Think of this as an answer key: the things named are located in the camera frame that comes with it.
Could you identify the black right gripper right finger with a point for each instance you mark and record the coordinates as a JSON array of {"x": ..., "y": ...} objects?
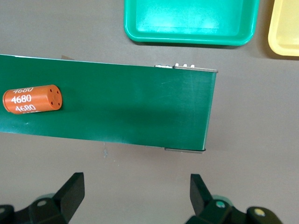
[{"x": 202, "y": 198}]

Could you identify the orange 4680 cylinder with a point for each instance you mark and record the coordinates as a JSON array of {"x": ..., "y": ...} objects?
[{"x": 44, "y": 98}]

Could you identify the yellow plastic tray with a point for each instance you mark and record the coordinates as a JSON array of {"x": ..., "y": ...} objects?
[{"x": 287, "y": 28}]

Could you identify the green plastic tray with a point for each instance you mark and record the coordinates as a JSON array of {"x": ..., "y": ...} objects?
[{"x": 187, "y": 18}]

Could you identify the green conveyor belt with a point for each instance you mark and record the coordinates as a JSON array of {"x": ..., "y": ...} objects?
[{"x": 116, "y": 105}]

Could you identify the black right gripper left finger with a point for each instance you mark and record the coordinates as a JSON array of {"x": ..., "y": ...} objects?
[{"x": 70, "y": 198}]

